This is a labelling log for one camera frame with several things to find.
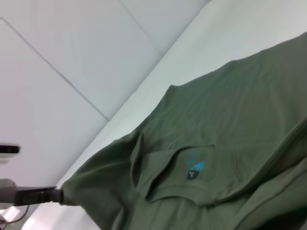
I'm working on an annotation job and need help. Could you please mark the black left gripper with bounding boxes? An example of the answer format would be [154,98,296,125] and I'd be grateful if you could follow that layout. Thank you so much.
[14,185,65,207]

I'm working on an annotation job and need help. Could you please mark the dark green t-shirt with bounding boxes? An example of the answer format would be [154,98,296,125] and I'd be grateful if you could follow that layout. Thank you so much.
[59,32,307,230]

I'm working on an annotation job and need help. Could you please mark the left gripper cable with plugs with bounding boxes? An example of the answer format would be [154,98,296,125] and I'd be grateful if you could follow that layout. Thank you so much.
[0,205,31,226]

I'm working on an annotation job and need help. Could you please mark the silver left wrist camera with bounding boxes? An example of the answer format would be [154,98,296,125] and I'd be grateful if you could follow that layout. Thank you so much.
[0,142,22,166]

